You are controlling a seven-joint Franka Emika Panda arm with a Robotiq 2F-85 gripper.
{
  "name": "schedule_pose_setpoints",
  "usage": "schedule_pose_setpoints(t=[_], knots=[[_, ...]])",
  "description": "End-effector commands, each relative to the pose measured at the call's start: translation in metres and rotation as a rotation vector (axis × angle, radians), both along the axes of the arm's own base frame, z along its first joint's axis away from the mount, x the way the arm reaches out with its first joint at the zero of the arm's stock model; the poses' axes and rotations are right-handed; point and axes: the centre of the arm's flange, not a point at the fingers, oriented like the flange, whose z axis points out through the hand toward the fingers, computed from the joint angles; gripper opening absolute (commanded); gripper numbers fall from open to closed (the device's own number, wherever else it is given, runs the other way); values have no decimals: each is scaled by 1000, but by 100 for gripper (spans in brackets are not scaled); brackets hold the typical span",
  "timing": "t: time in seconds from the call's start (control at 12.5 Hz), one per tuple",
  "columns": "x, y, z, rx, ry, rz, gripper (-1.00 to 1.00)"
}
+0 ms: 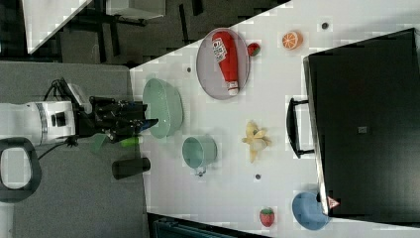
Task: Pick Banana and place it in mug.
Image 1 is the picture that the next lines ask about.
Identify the blue bowl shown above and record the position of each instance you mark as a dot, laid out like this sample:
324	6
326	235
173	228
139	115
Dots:
307	210

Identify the green slotted spatula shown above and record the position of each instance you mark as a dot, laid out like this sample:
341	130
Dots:
100	141

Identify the red ketchup bottle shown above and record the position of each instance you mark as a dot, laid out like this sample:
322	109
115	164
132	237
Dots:
225	53

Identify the black toaster oven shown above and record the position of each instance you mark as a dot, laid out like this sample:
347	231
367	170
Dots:
363	100

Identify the small red toy fruit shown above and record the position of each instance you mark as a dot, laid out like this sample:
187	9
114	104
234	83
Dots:
253	49

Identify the grey round plate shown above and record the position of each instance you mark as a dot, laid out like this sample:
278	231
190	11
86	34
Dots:
208	71

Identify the blue metal frame rail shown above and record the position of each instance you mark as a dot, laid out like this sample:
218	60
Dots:
164	228

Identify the green mug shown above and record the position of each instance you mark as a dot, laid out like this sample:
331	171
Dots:
199	152

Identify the black cylinder cup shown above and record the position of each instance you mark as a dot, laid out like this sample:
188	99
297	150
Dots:
128	168

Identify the peeled toy banana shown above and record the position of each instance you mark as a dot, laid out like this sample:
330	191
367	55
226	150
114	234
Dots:
256	139

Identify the orange half toy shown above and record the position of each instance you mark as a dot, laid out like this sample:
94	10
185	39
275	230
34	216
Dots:
292	40

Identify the green oval colander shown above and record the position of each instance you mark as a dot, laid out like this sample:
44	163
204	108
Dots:
164	104

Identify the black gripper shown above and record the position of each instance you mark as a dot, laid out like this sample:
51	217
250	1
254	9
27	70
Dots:
118	119

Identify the red toy strawberry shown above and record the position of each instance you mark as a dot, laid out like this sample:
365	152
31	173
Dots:
267	217

